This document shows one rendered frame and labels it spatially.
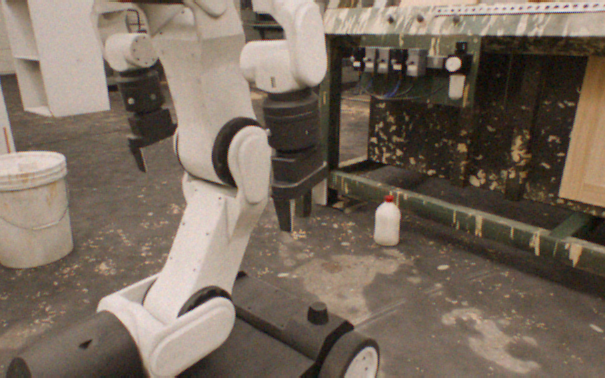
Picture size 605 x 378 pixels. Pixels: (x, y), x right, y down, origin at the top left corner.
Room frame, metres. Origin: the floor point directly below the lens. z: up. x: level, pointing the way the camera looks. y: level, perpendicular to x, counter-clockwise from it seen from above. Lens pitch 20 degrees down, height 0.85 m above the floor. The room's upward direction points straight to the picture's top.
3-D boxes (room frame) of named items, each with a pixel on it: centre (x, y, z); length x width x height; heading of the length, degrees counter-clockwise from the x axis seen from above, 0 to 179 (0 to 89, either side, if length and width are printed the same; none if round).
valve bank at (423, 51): (1.73, -0.37, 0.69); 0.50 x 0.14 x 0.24; 44
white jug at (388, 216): (1.71, -0.36, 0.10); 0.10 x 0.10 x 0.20
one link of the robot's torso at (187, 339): (0.79, 0.27, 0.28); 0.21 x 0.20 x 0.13; 140
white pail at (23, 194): (1.63, 1.02, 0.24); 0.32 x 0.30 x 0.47; 50
